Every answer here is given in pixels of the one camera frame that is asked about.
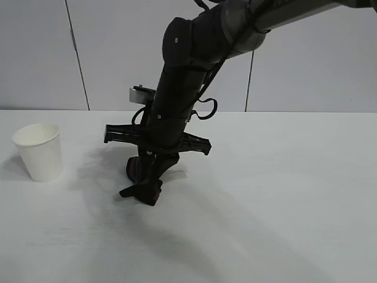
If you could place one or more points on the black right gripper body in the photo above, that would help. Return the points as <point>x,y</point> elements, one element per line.
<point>165,132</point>

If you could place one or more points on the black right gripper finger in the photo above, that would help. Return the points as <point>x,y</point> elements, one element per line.
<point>168,163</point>
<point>146,168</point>

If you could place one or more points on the purple and black cloth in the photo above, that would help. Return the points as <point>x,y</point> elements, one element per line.
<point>144,193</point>

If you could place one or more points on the white paper cup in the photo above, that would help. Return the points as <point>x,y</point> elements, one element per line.
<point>39,156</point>

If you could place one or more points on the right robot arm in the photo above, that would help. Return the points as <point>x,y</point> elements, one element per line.
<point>188,59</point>

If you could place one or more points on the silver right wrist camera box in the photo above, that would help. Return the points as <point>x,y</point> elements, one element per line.
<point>141,95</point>

